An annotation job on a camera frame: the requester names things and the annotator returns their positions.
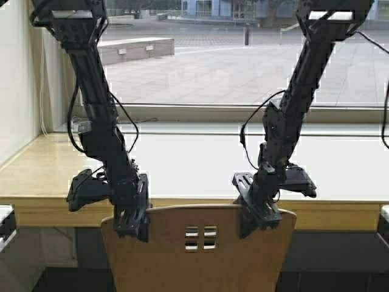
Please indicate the black bollard outside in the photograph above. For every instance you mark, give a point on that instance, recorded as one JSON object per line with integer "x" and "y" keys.
{"x": 246, "y": 35}

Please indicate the base platform edge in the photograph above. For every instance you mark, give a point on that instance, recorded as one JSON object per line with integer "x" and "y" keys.
{"x": 8, "y": 225}
{"x": 382, "y": 226}

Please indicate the left base platform edge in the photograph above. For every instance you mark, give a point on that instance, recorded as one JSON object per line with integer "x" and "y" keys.
{"x": 8, "y": 225}

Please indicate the concrete bench outside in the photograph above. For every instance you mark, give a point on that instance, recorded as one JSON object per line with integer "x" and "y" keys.
{"x": 119, "y": 51}

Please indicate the long wooden counter table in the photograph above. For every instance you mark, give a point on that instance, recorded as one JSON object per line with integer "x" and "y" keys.
{"x": 195, "y": 165}

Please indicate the right base platform edge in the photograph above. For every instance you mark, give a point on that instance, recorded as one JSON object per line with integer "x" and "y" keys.
{"x": 382, "y": 226}

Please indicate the white window frame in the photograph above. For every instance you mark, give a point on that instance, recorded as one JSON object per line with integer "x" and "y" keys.
{"x": 240, "y": 113}

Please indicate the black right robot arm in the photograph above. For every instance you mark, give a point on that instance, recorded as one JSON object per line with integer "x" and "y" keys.
{"x": 323, "y": 24}

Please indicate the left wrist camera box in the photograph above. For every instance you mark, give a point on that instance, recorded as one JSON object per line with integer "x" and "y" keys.
{"x": 86, "y": 189}

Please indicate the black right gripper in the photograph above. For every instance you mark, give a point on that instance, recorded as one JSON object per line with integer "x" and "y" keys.
{"x": 254, "y": 198}

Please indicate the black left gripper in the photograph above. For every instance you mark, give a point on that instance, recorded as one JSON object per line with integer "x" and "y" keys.
{"x": 130, "y": 201}

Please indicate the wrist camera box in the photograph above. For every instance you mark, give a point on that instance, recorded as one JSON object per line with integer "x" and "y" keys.
{"x": 296, "y": 179}
{"x": 86, "y": 189}

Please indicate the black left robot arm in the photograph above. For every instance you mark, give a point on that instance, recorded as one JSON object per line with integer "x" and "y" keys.
{"x": 78, "y": 27}

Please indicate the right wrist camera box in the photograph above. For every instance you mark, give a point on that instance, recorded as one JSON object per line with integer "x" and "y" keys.
{"x": 296, "y": 179}

